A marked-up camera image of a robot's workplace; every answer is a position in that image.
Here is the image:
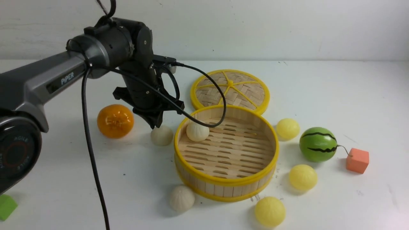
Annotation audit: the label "black cable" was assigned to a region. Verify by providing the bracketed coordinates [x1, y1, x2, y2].
[81, 61, 227, 230]

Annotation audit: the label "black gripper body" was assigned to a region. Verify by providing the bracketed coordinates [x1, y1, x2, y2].
[113, 61, 185, 122]

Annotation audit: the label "white bun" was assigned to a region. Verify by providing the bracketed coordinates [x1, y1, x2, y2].
[150, 125, 174, 146]
[169, 185, 195, 213]
[186, 122, 210, 142]

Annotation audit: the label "green block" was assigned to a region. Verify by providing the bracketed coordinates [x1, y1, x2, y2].
[0, 195, 18, 221]

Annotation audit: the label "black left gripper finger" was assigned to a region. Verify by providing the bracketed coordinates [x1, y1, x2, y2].
[148, 116, 163, 129]

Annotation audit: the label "yellow rimmed bamboo steamer tray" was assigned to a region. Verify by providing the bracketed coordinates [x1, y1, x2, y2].
[174, 106, 279, 202]

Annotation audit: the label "orange toy tangerine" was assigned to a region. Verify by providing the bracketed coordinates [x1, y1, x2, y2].
[97, 104, 134, 139]

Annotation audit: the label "orange foam cube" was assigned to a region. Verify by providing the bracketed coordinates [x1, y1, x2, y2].
[346, 148, 369, 174]

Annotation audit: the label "green toy watermelon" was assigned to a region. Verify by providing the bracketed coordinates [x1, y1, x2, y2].
[299, 127, 346, 163]

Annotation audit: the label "yellow rimmed woven steamer lid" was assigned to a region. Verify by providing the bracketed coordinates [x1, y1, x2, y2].
[190, 69, 270, 115]

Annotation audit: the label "yellow bun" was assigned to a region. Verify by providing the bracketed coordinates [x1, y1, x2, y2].
[254, 196, 286, 228]
[289, 165, 318, 192]
[276, 118, 300, 140]

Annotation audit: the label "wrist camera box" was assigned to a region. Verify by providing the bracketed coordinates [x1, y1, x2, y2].
[150, 54, 177, 74]

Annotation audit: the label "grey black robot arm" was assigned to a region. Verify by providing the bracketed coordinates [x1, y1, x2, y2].
[0, 18, 184, 194]

